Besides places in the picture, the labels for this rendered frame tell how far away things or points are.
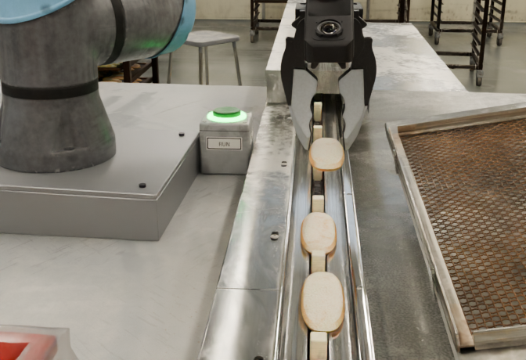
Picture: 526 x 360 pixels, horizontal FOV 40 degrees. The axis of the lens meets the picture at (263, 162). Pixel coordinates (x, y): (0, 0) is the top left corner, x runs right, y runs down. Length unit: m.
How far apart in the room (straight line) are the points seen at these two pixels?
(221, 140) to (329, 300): 0.43
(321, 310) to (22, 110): 0.45
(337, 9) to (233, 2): 7.16
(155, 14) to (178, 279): 0.36
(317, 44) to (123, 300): 0.30
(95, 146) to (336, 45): 0.36
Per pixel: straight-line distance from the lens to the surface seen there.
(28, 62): 0.88
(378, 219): 0.89
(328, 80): 1.23
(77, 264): 0.80
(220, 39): 4.30
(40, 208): 0.86
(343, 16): 0.69
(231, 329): 0.59
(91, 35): 0.89
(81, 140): 0.89
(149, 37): 0.95
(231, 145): 1.01
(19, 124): 0.90
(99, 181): 0.85
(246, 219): 0.77
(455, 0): 7.93
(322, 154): 0.76
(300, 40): 0.75
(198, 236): 0.84
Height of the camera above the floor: 1.18
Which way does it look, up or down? 19 degrees down
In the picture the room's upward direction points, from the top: straight up
